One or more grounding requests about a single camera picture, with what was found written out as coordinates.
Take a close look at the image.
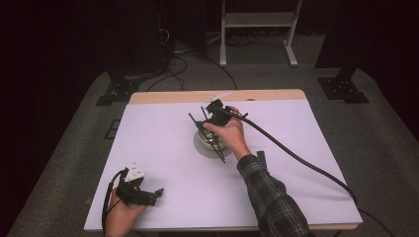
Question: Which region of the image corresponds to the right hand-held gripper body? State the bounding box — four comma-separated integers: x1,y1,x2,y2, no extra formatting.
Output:
202,90,237,126

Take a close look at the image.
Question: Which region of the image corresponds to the left hand-held gripper black cable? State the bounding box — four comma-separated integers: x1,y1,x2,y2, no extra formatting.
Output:
101,168,128,237

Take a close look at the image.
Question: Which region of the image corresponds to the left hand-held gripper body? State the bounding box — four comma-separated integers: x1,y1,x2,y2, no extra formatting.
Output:
115,162,159,207

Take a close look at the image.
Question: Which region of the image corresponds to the hand-held gripper black cable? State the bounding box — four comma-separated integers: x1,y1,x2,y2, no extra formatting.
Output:
101,168,128,237
213,106,395,237

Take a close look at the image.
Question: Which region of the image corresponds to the pale green bowl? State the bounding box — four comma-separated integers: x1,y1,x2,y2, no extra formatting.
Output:
197,127,229,152

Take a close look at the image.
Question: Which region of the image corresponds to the thin black chopstick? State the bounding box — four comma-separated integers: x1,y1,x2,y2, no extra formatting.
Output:
201,106,224,158
188,113,226,164

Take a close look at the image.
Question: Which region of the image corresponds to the grey round coaster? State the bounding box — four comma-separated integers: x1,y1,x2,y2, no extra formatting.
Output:
193,130,234,160

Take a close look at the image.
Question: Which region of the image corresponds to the white metal stand frame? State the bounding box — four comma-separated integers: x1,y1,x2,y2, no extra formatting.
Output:
218,0,303,68

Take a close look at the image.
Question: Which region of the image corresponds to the white table mat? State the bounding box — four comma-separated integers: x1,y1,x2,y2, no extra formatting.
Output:
83,99,364,231

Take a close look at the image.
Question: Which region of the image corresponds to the person's left hand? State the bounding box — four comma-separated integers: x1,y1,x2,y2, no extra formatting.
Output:
105,188,148,237

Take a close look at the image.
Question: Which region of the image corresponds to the right hand-held gripper black cable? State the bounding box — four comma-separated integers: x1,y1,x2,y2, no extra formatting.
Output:
213,106,395,237

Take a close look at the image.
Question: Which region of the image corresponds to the person's right hand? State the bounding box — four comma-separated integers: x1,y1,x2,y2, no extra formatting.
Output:
203,106,252,162

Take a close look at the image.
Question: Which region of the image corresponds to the black floor cable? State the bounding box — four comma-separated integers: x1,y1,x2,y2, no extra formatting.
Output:
184,53,239,91
145,55,189,93

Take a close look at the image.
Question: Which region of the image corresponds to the black stand with base plate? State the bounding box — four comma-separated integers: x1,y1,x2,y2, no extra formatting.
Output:
313,0,371,105
95,62,166,108

